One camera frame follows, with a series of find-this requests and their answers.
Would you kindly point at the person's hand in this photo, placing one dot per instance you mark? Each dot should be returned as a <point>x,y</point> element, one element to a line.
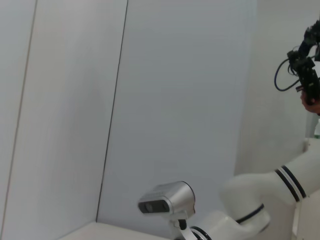
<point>312,108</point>

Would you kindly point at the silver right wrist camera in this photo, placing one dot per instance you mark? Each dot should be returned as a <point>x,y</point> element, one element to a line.
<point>170,197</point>

